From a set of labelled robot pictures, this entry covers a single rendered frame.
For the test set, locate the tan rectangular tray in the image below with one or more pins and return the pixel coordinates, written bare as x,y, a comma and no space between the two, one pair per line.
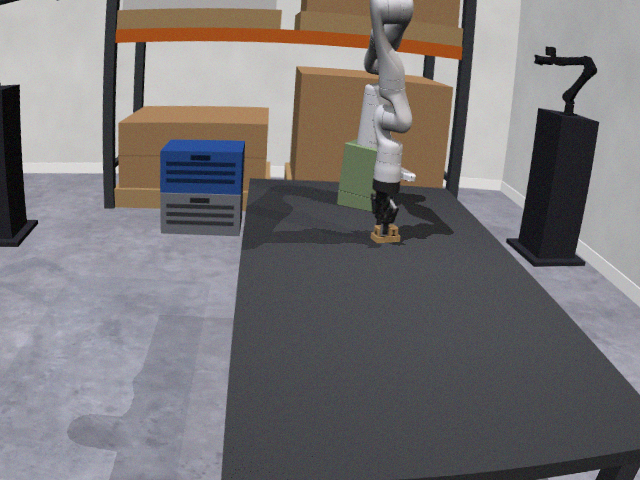
387,239

